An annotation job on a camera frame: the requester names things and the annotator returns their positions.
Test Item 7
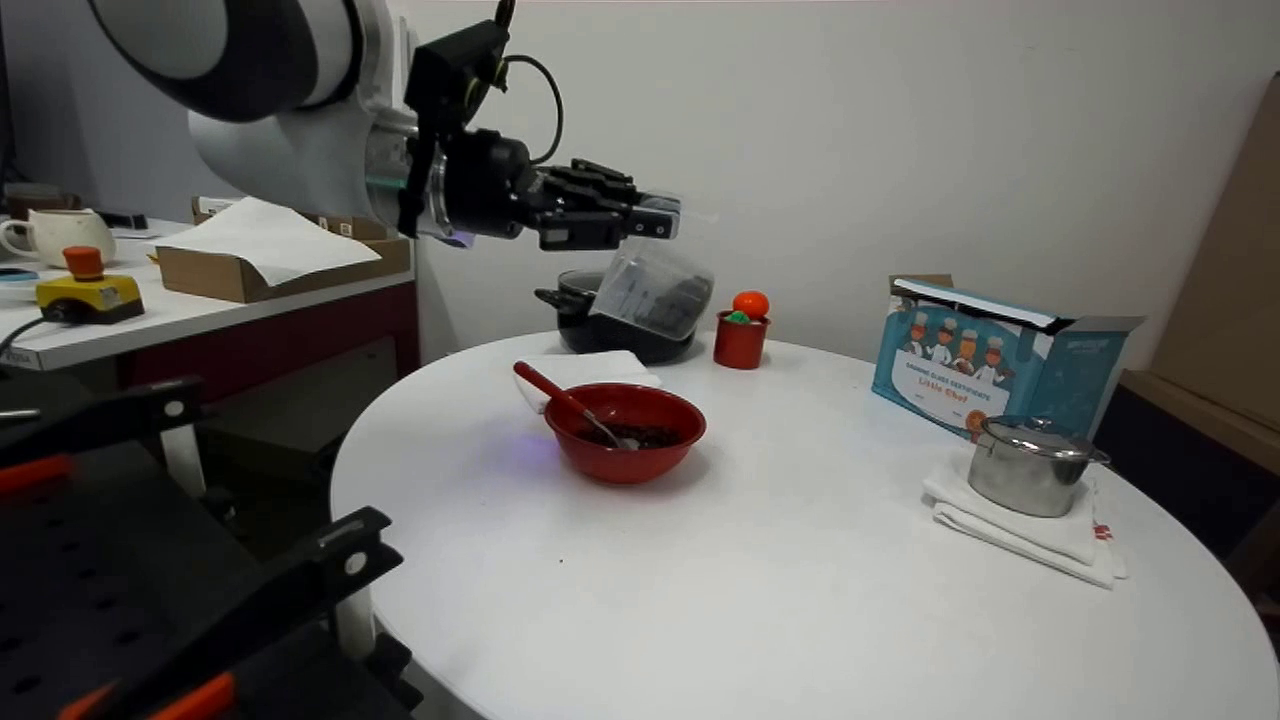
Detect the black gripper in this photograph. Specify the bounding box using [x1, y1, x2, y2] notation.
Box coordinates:
[438, 125, 683, 254]

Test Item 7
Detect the black cooking pot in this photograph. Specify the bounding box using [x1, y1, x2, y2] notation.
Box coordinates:
[534, 267, 703, 366]

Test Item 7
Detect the small steel pot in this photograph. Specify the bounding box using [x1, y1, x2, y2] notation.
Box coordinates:
[963, 413, 1111, 518]

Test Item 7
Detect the red plastic bowl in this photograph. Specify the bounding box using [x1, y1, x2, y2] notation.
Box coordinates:
[539, 379, 713, 487]

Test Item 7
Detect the white cloth with red tag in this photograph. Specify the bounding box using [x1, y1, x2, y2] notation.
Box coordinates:
[920, 447, 1129, 592]

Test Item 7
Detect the red-handled metal spoon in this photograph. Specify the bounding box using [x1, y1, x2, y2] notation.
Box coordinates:
[511, 357, 645, 455]

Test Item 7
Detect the black orange metal stand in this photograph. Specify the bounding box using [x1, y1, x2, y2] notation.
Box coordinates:
[0, 372, 430, 720]

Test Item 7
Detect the yellow emergency stop button box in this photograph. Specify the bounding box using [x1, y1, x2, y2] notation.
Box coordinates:
[31, 245, 150, 326]

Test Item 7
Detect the blue printed cardboard box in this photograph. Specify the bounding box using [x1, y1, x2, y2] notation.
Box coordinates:
[868, 271, 1147, 447]

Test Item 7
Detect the large brown cardboard panel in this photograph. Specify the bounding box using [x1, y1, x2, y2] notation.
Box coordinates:
[1122, 71, 1280, 475]

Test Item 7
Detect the black pot lid with knob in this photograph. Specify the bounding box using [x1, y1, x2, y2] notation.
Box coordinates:
[556, 267, 616, 304]

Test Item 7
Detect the black camera cable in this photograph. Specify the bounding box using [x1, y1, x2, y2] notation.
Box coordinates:
[494, 52, 570, 172]

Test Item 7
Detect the small red cup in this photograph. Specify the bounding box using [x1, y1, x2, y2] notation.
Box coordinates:
[713, 308, 774, 372]

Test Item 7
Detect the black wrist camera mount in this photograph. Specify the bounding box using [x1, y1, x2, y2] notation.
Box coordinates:
[395, 0, 519, 239]

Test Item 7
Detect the flat brown cardboard tray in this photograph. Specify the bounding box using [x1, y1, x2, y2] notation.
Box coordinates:
[150, 236, 411, 308]

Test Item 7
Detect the white ceramic mug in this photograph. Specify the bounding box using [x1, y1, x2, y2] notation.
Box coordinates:
[0, 205, 120, 271]

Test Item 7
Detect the white desk with red front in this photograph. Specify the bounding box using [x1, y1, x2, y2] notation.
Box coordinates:
[0, 216, 426, 404]

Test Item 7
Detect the clear plastic measuring jug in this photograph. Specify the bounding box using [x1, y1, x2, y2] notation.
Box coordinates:
[588, 236, 722, 345]

